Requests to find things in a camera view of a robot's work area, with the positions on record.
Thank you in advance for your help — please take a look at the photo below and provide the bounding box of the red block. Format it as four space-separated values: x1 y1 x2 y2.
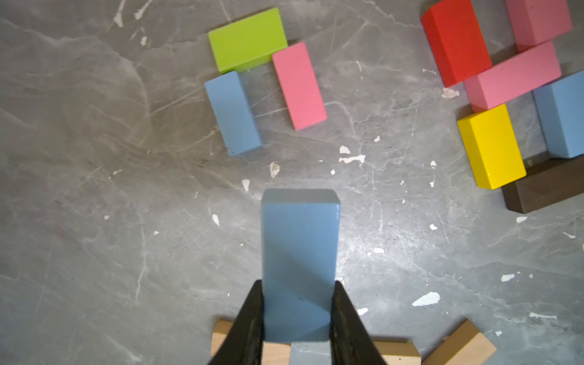
421 0 493 88

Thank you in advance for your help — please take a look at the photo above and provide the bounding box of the yellow block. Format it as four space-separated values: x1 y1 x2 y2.
457 104 526 190

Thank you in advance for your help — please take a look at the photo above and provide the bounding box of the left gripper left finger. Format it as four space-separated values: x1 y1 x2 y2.
208 280 265 365

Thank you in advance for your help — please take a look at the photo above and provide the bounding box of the wooden block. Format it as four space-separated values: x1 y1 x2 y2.
374 341 422 365
422 319 497 365
210 319 291 365

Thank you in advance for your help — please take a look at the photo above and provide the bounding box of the pink block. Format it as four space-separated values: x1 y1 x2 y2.
272 42 328 131
464 41 561 113
505 0 573 53

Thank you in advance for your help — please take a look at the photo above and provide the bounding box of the green block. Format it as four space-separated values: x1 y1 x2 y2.
208 8 288 74

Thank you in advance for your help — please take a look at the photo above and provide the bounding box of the dark brown block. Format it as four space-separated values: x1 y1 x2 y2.
501 155 583 214

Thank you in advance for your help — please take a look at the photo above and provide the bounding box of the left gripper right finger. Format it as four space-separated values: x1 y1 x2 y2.
329 281 386 365

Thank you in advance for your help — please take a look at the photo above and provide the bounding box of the light blue block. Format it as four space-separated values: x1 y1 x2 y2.
261 189 341 344
205 71 263 156

